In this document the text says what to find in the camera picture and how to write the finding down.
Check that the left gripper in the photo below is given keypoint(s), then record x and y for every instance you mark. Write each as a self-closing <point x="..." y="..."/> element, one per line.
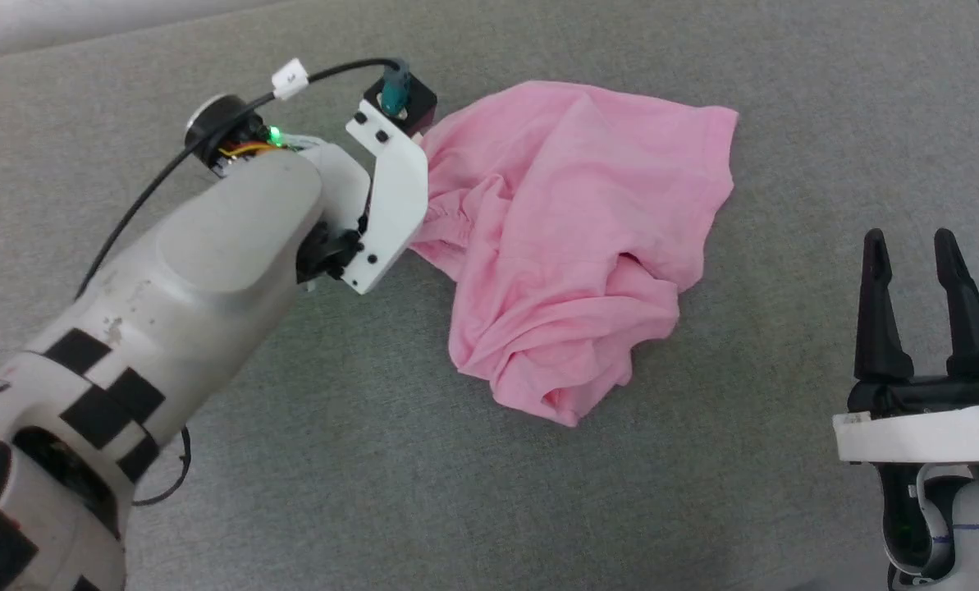
<point x="343" y="193"/>

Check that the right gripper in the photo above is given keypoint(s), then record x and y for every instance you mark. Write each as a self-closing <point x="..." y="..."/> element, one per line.
<point x="924" y="427"/>

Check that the pink garment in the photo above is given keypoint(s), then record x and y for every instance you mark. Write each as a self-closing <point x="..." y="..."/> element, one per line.
<point x="571" y="238"/>

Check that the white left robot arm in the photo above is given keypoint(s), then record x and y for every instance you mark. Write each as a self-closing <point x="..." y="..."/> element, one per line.
<point x="169" y="287"/>

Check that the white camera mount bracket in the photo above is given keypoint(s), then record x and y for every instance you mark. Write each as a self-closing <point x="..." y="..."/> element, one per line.
<point x="395" y="197"/>

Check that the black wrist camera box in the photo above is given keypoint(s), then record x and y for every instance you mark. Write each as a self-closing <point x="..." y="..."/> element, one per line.
<point x="411" y="103"/>

